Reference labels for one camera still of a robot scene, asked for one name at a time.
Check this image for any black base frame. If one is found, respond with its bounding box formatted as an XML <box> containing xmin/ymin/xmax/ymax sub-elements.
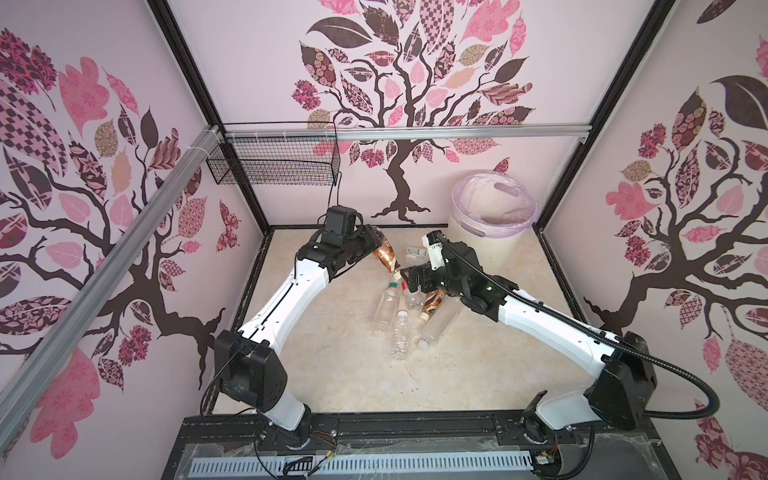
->
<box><xmin>162</xmin><ymin>410</ymin><xmax>680</xmax><ymax>479</ymax></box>

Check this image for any white slotted cable duct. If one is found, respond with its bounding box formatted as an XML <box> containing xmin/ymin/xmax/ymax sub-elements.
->
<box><xmin>186</xmin><ymin>451</ymin><xmax>533</xmax><ymax>479</ymax></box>

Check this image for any aluminium rail wall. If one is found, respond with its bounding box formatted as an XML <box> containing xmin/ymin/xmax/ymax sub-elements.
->
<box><xmin>1</xmin><ymin>125</ymin><xmax>221</xmax><ymax>448</ymax></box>
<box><xmin>225</xmin><ymin>124</ymin><xmax>592</xmax><ymax>141</ymax></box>

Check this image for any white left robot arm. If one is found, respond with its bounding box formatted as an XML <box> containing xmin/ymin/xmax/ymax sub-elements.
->
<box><xmin>213</xmin><ymin>225</ymin><xmax>383</xmax><ymax>447</ymax></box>

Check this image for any aluminium rail back wall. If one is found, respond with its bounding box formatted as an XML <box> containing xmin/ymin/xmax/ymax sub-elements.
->
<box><xmin>225</xmin><ymin>124</ymin><xmax>592</xmax><ymax>141</ymax></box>

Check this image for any brown Nescafe bottle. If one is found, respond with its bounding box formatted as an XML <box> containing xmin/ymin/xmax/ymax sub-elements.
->
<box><xmin>419</xmin><ymin>290</ymin><xmax>446</xmax><ymax>322</ymax></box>

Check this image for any red label clear bottle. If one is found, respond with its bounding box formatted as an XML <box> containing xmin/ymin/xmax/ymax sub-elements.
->
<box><xmin>400</xmin><ymin>281</ymin><xmax>425</xmax><ymax>311</ymax></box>

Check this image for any brown label bottle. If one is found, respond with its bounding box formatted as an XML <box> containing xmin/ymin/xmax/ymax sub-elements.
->
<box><xmin>373</xmin><ymin>226</ymin><xmax>403</xmax><ymax>282</ymax></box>

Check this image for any clear bottle white cap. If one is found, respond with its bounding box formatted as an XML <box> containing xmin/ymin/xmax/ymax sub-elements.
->
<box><xmin>416</xmin><ymin>299</ymin><xmax>464</xmax><ymax>350</ymax></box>

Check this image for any white waste bin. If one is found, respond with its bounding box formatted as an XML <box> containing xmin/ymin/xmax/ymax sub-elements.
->
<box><xmin>446</xmin><ymin>171</ymin><xmax>538</xmax><ymax>274</ymax></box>

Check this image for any black wire basket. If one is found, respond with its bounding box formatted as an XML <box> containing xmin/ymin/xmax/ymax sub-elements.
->
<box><xmin>207</xmin><ymin>120</ymin><xmax>341</xmax><ymax>186</ymax></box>

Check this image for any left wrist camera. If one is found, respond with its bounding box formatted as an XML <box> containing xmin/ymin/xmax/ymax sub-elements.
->
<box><xmin>323</xmin><ymin>205</ymin><xmax>363</xmax><ymax>237</ymax></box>

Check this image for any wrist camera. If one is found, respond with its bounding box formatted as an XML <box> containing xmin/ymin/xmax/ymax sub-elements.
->
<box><xmin>323</xmin><ymin>205</ymin><xmax>363</xmax><ymax>237</ymax></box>
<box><xmin>422</xmin><ymin>230</ymin><xmax>445</xmax><ymax>271</ymax></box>

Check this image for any aluminium rail left wall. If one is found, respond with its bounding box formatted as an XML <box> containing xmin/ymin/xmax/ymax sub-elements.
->
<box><xmin>1</xmin><ymin>125</ymin><xmax>221</xmax><ymax>448</ymax></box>

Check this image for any purple bin liner bag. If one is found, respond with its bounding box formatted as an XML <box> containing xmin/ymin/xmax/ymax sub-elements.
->
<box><xmin>449</xmin><ymin>171</ymin><xmax>538</xmax><ymax>239</ymax></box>

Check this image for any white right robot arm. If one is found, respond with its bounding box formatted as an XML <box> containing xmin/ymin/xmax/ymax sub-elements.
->
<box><xmin>401</xmin><ymin>242</ymin><xmax>657</xmax><ymax>431</ymax></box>

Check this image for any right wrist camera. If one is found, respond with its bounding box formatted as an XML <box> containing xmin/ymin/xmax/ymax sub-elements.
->
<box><xmin>422</xmin><ymin>230</ymin><xmax>445</xmax><ymax>271</ymax></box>

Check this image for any clear bottle green cap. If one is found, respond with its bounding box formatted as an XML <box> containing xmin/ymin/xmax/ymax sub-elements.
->
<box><xmin>374</xmin><ymin>281</ymin><xmax>400</xmax><ymax>332</ymax></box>

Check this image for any clear crushed bottle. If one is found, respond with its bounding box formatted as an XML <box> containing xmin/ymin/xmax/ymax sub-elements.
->
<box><xmin>391</xmin><ymin>310</ymin><xmax>410</xmax><ymax>360</ymax></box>

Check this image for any black corrugated cable right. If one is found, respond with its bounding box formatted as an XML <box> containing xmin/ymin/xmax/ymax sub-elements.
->
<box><xmin>443</xmin><ymin>236</ymin><xmax>721</xmax><ymax>480</ymax></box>

